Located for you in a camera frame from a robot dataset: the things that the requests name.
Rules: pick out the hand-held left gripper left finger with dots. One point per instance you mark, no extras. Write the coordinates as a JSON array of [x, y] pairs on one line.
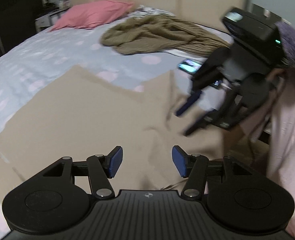
[[116, 161]]

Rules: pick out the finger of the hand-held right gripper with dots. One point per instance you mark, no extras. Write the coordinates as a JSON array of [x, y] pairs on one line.
[[187, 103], [222, 116]]

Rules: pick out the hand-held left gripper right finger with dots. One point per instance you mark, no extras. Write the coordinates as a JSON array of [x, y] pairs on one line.
[[178, 161]]

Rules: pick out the beige garment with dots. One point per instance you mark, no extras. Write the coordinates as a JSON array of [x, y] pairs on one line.
[[75, 117]]

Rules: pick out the person's right hand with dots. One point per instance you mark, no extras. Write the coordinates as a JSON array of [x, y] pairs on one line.
[[280, 77]]

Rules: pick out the smartphone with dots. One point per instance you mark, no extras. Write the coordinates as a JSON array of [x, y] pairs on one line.
[[190, 66]]

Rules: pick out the person in pink top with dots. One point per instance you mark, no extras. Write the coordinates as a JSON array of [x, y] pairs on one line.
[[290, 155]]

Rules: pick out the brown striped sweater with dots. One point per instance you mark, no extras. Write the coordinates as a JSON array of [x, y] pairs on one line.
[[150, 35]]

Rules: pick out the black-white patterned cloth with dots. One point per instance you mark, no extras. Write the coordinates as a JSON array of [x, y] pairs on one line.
[[150, 10]]

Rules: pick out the grey pink-dotted bed sheet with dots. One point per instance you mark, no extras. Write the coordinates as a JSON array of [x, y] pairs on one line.
[[37, 62]]

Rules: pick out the pink pillow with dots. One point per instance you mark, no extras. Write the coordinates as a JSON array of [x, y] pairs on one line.
[[92, 15]]

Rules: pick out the white nightstand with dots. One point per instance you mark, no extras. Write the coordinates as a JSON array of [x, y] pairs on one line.
[[47, 20]]

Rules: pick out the photo frame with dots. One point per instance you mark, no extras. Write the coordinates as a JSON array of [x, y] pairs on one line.
[[65, 1]]

